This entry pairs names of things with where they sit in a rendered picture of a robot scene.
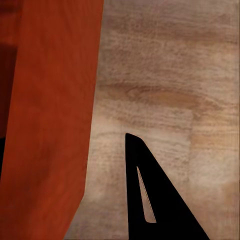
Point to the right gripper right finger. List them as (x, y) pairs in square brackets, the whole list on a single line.
[(174, 220)]

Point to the storage box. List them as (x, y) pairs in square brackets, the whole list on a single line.
[(48, 65)]

